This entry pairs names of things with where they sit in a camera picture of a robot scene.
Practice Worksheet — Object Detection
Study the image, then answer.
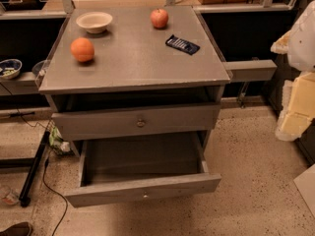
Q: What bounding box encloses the grey drawer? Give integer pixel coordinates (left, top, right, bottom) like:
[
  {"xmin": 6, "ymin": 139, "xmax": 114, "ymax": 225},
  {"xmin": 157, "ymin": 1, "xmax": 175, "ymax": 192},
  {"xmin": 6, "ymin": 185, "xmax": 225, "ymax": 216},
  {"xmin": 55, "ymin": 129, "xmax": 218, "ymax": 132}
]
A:
[
  {"xmin": 66, "ymin": 132, "xmax": 221, "ymax": 207},
  {"xmin": 52, "ymin": 103, "xmax": 221, "ymax": 141}
]

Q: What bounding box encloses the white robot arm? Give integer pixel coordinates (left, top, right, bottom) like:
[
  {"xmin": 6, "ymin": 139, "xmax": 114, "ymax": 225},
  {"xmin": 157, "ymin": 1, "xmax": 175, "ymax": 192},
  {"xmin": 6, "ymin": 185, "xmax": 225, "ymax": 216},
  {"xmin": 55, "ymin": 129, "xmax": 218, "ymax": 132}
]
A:
[{"xmin": 271, "ymin": 1, "xmax": 315, "ymax": 142}]

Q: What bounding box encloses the grey wooden drawer cabinet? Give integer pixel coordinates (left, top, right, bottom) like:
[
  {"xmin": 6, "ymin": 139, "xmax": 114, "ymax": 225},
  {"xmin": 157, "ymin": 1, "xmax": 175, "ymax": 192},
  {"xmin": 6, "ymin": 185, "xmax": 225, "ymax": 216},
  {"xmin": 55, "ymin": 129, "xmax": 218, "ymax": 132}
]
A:
[{"xmin": 39, "ymin": 6, "xmax": 229, "ymax": 153}]

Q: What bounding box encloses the grey top drawer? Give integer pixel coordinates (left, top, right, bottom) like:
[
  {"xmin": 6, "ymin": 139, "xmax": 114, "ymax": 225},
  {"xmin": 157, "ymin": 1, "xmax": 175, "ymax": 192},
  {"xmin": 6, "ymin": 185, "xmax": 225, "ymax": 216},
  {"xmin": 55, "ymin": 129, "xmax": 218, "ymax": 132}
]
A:
[{"xmin": 52, "ymin": 103, "xmax": 221, "ymax": 141}]

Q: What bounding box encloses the grey side shelf bar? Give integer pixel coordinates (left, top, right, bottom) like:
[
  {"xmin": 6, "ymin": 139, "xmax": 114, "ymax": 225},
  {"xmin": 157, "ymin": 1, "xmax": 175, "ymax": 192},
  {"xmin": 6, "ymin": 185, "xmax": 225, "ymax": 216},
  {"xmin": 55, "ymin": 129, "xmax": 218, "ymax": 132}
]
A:
[{"xmin": 223, "ymin": 60, "xmax": 277, "ymax": 83}]

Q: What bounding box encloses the white floor board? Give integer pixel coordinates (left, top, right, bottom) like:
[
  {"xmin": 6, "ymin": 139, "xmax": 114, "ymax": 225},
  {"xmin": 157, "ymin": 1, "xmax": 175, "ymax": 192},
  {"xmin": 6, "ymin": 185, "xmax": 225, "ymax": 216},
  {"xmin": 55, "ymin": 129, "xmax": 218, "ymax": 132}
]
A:
[{"xmin": 293, "ymin": 164, "xmax": 315, "ymax": 218}]

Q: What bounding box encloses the dark blue snack packet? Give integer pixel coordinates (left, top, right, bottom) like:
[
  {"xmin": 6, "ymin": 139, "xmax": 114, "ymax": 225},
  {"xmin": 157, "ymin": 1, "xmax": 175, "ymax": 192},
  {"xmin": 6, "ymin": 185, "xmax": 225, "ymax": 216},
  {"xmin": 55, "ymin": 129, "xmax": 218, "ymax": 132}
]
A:
[{"xmin": 165, "ymin": 34, "xmax": 200, "ymax": 55}]

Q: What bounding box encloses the red apple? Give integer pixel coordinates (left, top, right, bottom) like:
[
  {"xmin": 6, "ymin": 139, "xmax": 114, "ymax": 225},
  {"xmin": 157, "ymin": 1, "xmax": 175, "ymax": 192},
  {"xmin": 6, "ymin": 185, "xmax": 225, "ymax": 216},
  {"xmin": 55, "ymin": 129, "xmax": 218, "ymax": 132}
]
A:
[{"xmin": 150, "ymin": 9, "xmax": 168, "ymax": 29}]

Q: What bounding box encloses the white empty bowl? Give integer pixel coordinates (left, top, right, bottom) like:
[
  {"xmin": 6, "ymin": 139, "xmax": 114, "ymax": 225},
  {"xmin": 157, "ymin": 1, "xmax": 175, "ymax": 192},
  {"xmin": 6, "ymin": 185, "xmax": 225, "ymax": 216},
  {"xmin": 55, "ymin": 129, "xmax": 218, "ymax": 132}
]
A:
[{"xmin": 76, "ymin": 12, "xmax": 112, "ymax": 34}]

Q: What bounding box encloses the orange fruit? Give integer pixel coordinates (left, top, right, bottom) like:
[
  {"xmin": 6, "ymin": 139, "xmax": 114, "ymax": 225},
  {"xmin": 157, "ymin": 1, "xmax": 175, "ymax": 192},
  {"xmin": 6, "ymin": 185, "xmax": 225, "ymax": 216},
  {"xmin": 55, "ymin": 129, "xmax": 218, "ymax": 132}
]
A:
[{"xmin": 70, "ymin": 37, "xmax": 95, "ymax": 62}]

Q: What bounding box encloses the green white plastic bag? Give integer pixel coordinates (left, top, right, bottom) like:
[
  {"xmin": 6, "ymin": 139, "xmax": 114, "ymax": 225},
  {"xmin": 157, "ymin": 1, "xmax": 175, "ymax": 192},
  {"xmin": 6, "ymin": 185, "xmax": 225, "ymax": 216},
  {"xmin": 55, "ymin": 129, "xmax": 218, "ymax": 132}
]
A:
[{"xmin": 49, "ymin": 127, "xmax": 71, "ymax": 154}]

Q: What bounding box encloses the clear plastic container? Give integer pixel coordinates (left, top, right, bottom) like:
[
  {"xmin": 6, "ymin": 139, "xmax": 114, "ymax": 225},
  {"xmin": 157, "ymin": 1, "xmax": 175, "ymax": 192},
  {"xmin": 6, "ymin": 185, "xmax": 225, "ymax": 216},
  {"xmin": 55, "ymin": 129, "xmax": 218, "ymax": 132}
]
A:
[{"xmin": 31, "ymin": 60, "xmax": 50, "ymax": 82}]

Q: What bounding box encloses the blue patterned bowl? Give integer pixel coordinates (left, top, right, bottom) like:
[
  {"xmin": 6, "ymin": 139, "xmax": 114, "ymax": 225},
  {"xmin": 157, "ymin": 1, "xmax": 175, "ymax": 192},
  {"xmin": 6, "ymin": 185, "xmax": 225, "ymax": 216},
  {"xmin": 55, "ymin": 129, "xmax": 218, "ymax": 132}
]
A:
[{"xmin": 0, "ymin": 59, "xmax": 23, "ymax": 80}]

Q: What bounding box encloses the black metal stand leg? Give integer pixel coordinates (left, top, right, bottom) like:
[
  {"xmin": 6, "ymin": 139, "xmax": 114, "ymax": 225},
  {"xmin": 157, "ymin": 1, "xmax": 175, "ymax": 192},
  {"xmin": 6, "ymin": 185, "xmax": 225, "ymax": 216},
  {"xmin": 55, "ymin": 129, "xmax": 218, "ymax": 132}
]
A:
[{"xmin": 19, "ymin": 131, "xmax": 49, "ymax": 207}]

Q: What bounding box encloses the brown shoe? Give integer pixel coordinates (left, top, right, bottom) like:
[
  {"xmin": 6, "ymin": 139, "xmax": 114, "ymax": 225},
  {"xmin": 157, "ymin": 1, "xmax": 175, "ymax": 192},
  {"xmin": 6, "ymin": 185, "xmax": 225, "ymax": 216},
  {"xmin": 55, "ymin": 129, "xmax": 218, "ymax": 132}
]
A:
[{"xmin": 0, "ymin": 222, "xmax": 32, "ymax": 236}]

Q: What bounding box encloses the black floor cable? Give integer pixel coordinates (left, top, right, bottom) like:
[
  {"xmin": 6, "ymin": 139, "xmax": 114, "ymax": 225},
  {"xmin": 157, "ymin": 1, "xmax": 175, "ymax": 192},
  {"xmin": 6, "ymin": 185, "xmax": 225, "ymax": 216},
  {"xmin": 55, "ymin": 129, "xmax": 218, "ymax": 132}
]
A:
[{"xmin": 41, "ymin": 154, "xmax": 69, "ymax": 236}]

